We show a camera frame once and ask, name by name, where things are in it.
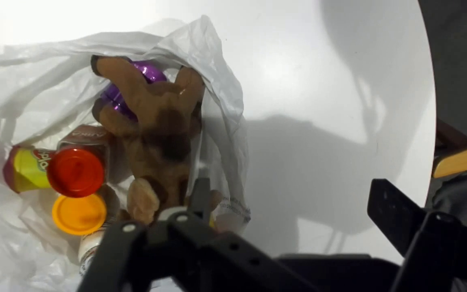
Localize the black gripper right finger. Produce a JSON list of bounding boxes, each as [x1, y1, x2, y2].
[[366, 176, 467, 292]]

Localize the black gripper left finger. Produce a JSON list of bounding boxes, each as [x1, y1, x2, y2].
[[76, 176, 327, 292]]

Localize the small yellow tub orange lid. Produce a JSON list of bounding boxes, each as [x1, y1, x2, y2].
[[50, 191, 108, 238]]

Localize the brown moose plush toy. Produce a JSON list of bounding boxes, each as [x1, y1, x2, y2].
[[89, 53, 207, 228]]

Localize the orange-lid spice jar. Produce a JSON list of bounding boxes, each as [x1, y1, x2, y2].
[[45, 124, 112, 199]]

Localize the purple shaker container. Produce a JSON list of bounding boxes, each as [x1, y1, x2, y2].
[[99, 59, 170, 121]]

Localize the yellow-green tub pink lid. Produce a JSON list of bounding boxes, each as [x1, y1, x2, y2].
[[1, 144, 56, 194]]

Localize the white plastic bag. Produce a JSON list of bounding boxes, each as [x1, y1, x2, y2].
[[0, 14, 253, 292]]

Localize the grey chair wooden armrests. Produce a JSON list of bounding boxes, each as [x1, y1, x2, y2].
[[416, 0, 467, 231]]

